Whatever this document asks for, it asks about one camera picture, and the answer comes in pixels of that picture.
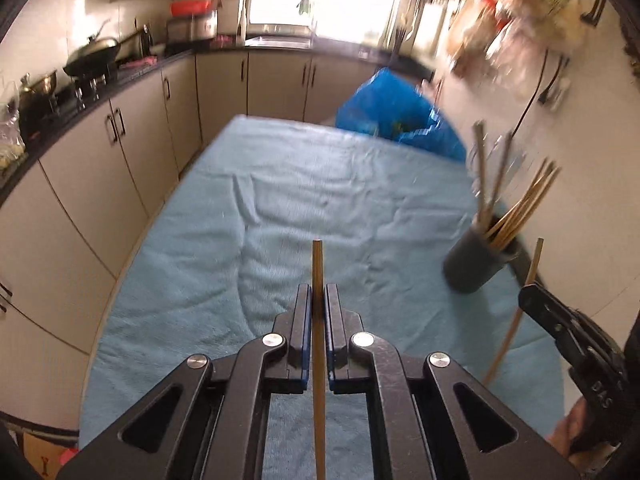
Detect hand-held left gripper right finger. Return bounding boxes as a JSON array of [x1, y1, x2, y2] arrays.
[[324, 282, 581, 480]]

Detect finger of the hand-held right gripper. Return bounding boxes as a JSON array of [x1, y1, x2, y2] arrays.
[[518, 284, 581, 350]]

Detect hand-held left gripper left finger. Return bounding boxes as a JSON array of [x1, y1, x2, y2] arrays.
[[57, 282, 312, 480]]

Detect wooden chopstick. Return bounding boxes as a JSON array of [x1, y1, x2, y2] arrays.
[[311, 240, 327, 480], [482, 237, 545, 385]]

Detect black utensil holder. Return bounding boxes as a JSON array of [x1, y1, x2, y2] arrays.
[[442, 225, 521, 295]]

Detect bunch of chopsticks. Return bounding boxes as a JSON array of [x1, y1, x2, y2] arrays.
[[472, 120, 562, 251]]

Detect person's right hand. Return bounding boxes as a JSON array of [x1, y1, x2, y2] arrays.
[[547, 400, 588, 457]]

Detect glass pitcher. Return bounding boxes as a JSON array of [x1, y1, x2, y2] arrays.
[[467, 132, 533, 196]]

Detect blue tablecloth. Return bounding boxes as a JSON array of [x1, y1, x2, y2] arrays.
[[80, 115, 566, 480]]

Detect white power strip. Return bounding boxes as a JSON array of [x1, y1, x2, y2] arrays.
[[550, 80, 573, 108]]

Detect blue plastic bag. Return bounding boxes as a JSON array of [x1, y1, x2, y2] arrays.
[[334, 67, 468, 163]]

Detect hanging clear plastic bag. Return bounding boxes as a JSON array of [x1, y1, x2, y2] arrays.
[[482, 20, 546, 96]]

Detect beige base cabinets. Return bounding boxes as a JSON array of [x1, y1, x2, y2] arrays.
[[0, 52, 426, 416]]

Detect black kitchen countertop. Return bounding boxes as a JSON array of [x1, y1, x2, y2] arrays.
[[0, 35, 436, 201]]

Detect kitchen sink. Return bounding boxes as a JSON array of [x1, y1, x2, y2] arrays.
[[245, 34, 313, 48]]

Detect cardboard box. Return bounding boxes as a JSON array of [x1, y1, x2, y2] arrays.
[[22, 432, 76, 480]]

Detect hanging brown printed bag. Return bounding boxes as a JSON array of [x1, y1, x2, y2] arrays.
[[492, 0, 591, 53]]

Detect rice cooker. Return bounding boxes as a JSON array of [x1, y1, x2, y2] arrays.
[[166, 10, 219, 43]]

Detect gas stove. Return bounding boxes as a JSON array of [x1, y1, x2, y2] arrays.
[[55, 67, 121, 106]]

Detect red basin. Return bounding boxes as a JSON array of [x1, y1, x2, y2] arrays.
[[170, 0, 213, 17]]

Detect clear bag of food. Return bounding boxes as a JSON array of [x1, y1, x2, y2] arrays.
[[0, 80, 26, 171]]

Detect black wok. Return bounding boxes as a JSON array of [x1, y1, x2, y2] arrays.
[[62, 20, 123, 76]]

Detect steel cooking pot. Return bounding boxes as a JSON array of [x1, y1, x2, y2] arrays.
[[20, 72, 58, 106]]

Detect black power cable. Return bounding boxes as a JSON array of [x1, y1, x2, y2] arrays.
[[512, 47, 561, 133]]

